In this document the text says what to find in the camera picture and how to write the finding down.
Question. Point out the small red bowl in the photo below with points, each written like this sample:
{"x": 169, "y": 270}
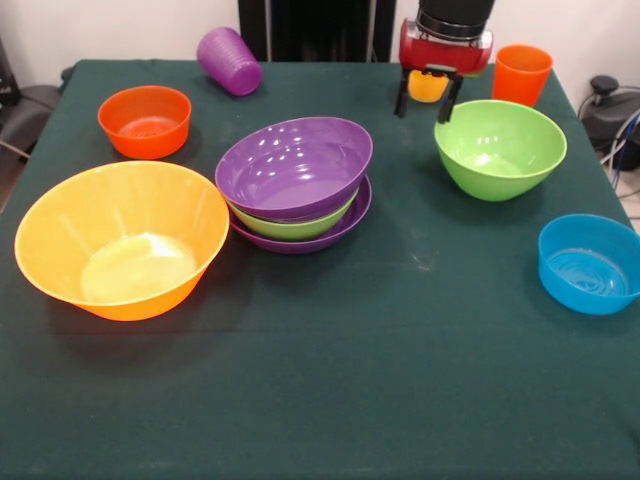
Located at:
{"x": 145, "y": 135}

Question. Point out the dark green tablecloth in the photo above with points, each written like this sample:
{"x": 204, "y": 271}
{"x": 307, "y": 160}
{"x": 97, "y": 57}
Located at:
{"x": 310, "y": 400}

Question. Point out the green bowl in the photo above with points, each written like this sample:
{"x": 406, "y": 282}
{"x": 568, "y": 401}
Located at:
{"x": 300, "y": 229}
{"x": 500, "y": 145}

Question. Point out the purple bowl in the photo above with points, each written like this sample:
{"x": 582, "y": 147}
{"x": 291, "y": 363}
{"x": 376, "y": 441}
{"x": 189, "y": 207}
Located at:
{"x": 300, "y": 246}
{"x": 295, "y": 190}

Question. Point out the red orange cup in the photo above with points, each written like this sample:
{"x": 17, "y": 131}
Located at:
{"x": 520, "y": 85}

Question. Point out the small blue bowl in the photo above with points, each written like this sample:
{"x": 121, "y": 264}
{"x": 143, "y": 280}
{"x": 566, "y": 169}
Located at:
{"x": 585, "y": 290}

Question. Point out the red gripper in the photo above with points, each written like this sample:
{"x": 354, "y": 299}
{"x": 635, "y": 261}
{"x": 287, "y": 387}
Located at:
{"x": 440, "y": 55}

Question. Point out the large orange bowl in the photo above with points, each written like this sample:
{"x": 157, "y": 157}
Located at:
{"x": 65, "y": 225}

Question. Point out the black device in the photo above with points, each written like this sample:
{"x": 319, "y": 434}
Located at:
{"x": 7, "y": 75}

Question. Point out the purple cup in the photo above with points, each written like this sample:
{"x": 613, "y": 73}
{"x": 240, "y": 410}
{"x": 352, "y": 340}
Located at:
{"x": 230, "y": 62}

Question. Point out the yellow cup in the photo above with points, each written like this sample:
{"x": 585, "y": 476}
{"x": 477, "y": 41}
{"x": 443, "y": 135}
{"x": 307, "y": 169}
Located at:
{"x": 425, "y": 90}

